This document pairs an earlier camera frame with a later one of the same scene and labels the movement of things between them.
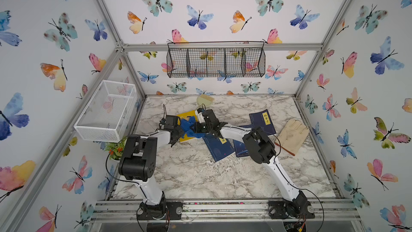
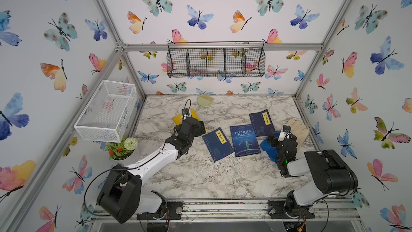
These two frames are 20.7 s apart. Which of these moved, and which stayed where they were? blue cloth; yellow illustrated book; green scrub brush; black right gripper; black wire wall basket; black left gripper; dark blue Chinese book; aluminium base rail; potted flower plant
Moved: black right gripper; blue cloth; black left gripper
Stayed: dark blue Chinese book; yellow illustrated book; black wire wall basket; green scrub brush; potted flower plant; aluminium base rail
